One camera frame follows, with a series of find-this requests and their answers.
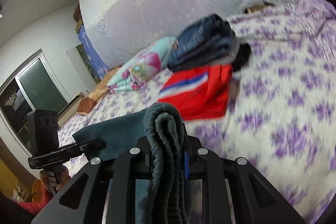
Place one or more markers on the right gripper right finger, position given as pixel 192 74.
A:
pixel 234 191

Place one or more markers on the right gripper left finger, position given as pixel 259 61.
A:
pixel 102 192

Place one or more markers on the dark green fleece pants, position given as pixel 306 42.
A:
pixel 165 199

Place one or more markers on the person's left hand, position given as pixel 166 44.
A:
pixel 54 184

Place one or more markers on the blue poster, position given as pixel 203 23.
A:
pixel 98 65

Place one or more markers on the purple floral bedspread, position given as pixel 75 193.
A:
pixel 281 112

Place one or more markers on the folded floral blanket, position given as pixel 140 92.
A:
pixel 143 66

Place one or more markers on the folded red blue garment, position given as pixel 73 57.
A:
pixel 199 93

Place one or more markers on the folded black garment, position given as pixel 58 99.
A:
pixel 242 57

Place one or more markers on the folded blue jeans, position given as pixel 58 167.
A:
pixel 208 40

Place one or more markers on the window with white frame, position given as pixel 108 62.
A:
pixel 33 85

